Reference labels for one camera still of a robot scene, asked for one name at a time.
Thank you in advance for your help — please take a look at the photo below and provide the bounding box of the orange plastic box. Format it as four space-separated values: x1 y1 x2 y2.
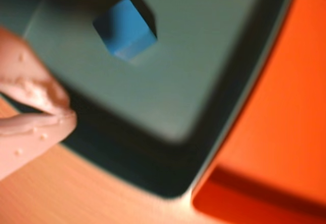
191 0 326 221

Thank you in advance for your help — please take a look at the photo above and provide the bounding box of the teal plastic box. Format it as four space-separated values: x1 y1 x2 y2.
0 0 298 199

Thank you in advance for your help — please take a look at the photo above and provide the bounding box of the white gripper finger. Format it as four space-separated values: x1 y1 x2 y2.
0 109 77 181
0 26 71 115

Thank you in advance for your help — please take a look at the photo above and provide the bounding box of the blue cube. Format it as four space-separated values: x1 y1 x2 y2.
92 0 158 63

